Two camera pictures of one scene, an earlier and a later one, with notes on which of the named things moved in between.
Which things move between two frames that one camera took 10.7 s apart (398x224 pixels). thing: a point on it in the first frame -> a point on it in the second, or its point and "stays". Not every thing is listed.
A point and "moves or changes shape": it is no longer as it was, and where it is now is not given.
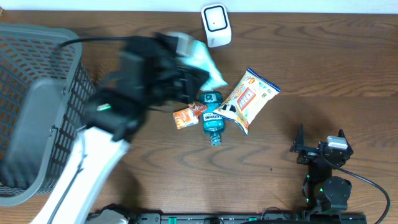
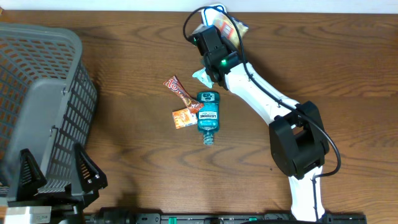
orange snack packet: x=186 y=117 stays
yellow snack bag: x=251 y=96 -> x=228 y=28
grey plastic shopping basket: x=44 y=91 stays
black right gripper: x=308 y=154 -> x=229 y=47
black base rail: x=286 y=218 stays
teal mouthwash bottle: x=214 y=124 moves or changes shape
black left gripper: x=185 y=81 -> x=69 y=208
